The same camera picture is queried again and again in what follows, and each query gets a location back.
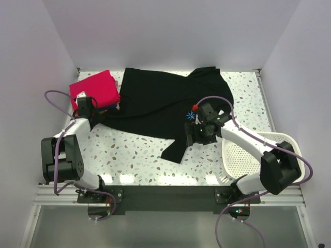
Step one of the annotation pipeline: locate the purple cable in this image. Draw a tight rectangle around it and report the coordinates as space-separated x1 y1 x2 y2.
44 90 99 195
216 95 314 248

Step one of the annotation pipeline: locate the black t shirt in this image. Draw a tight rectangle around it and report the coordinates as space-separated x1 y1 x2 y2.
102 67 234 163

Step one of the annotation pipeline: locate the folded orange t shirt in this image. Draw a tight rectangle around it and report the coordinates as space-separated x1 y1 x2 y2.
98 103 119 112

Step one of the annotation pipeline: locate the white perforated plastic basket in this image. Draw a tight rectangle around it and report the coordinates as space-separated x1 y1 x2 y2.
222 132 302 179

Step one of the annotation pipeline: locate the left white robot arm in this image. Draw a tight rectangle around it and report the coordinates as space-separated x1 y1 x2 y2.
41 97 107 203

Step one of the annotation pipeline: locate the folded pink t shirt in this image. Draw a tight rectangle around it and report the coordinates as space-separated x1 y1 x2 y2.
69 70 121 110

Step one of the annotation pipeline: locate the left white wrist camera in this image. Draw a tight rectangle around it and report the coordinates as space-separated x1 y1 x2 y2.
76 91 87 98

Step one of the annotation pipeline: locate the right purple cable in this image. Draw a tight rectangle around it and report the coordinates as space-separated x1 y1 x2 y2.
216 95 314 248

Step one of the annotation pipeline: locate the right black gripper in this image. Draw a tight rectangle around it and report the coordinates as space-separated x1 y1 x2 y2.
185 121 217 147

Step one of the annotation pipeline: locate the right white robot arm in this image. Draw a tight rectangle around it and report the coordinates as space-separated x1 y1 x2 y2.
185 103 303 203

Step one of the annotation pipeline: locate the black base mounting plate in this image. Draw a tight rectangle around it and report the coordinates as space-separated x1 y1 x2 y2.
76 185 258 216

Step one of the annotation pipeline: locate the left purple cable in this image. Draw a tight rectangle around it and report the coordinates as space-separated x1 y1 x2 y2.
44 90 99 195

